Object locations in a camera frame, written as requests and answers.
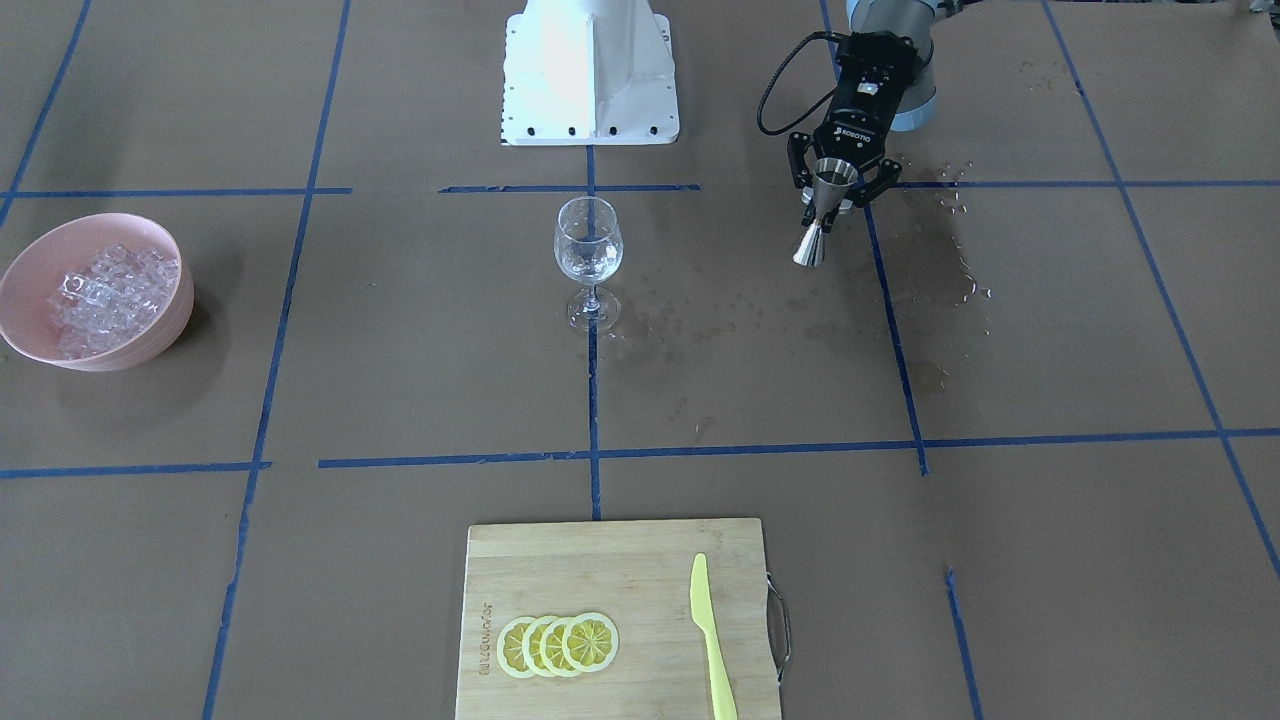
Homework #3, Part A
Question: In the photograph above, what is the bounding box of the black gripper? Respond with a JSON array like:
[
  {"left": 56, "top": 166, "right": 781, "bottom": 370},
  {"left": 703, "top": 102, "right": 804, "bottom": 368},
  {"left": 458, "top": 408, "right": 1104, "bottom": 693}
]
[{"left": 787, "top": 85, "right": 905, "bottom": 228}]

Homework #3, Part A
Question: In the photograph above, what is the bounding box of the steel double jigger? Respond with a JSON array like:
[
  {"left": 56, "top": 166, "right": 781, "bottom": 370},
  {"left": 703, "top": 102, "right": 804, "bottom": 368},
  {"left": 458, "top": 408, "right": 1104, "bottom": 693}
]
[{"left": 792, "top": 158, "right": 858, "bottom": 268}]

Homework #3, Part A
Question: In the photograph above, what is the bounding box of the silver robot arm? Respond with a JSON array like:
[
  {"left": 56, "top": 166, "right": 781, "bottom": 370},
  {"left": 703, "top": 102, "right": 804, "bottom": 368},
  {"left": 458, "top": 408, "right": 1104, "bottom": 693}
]
[{"left": 776, "top": 1, "right": 961, "bottom": 236}]

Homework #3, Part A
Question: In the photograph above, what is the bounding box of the clear wine glass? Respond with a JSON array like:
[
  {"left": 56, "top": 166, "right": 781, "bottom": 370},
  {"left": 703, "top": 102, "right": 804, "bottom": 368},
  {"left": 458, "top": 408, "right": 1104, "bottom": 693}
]
[{"left": 553, "top": 196, "right": 625, "bottom": 334}]

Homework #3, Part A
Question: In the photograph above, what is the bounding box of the pile of clear ice cubes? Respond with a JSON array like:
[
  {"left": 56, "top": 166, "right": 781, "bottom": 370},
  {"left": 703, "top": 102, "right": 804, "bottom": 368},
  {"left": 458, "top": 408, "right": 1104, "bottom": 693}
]
[{"left": 47, "top": 243, "right": 180, "bottom": 360}]

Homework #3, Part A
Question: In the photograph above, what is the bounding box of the bamboo cutting board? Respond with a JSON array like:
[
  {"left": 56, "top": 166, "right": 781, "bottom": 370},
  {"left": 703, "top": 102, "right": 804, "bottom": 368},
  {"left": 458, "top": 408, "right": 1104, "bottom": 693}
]
[{"left": 454, "top": 518, "right": 782, "bottom": 719}]

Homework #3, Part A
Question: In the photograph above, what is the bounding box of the lemon slice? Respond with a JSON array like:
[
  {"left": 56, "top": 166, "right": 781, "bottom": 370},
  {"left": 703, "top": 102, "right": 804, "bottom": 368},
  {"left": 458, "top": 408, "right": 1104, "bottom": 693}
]
[
  {"left": 539, "top": 618, "right": 580, "bottom": 678},
  {"left": 561, "top": 612, "right": 620, "bottom": 673},
  {"left": 521, "top": 615, "right": 558, "bottom": 676},
  {"left": 497, "top": 616, "right": 535, "bottom": 679}
]

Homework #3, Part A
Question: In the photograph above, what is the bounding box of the yellow plastic knife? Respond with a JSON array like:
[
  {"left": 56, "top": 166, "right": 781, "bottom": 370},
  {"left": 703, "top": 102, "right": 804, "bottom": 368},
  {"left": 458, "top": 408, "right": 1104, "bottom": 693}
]
[{"left": 689, "top": 552, "right": 739, "bottom": 719}]

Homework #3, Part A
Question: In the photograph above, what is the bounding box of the pink bowl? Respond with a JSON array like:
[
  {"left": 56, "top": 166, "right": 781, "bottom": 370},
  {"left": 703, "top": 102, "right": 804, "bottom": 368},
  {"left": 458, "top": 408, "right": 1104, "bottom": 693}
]
[{"left": 1, "top": 213, "right": 195, "bottom": 372}]

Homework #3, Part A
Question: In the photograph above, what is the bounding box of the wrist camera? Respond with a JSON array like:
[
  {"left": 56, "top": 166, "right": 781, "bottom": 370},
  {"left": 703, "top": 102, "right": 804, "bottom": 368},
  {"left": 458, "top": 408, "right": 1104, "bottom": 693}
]
[{"left": 835, "top": 32, "right": 923, "bottom": 106}]

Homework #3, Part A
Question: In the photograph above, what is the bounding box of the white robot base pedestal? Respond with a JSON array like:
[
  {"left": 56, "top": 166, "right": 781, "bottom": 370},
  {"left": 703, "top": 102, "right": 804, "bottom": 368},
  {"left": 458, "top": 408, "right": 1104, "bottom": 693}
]
[{"left": 500, "top": 1, "right": 681, "bottom": 147}]

